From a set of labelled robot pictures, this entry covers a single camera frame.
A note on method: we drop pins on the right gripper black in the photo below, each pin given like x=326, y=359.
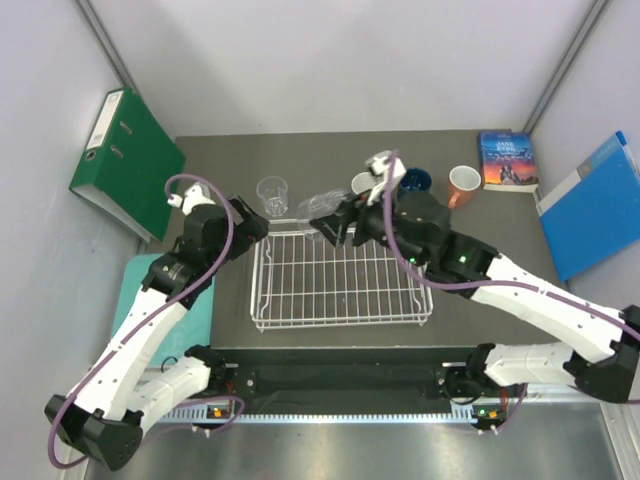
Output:
x=353, y=209

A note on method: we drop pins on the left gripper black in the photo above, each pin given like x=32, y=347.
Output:
x=250, y=231

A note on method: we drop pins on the dark blue mug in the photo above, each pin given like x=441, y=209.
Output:
x=415, y=180

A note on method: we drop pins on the orange patterned mug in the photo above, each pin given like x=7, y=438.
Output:
x=464, y=181

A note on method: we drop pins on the light blue mug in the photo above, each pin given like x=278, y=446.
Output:
x=362, y=182

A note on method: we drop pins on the clear glass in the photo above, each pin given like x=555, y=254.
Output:
x=273, y=192
x=316, y=207

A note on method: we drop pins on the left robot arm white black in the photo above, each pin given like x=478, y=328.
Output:
x=107, y=414

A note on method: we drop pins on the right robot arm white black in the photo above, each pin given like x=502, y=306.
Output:
x=596, y=348

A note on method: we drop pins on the teal cutting board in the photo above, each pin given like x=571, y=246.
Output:
x=193, y=329

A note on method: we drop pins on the Jane Eyre book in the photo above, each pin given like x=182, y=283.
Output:
x=506, y=161

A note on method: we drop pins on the green lever arch binder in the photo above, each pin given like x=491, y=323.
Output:
x=127, y=160

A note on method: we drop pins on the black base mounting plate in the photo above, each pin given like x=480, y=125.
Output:
x=350, y=380

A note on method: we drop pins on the blue folder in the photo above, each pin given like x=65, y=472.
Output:
x=593, y=213

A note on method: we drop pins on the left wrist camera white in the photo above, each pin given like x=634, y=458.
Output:
x=196, y=195

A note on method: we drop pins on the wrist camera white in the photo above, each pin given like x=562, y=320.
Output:
x=196, y=195
x=388, y=170

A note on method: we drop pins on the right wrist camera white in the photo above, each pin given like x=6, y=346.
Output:
x=388, y=170

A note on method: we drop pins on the white wire dish rack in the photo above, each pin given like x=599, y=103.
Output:
x=301, y=281

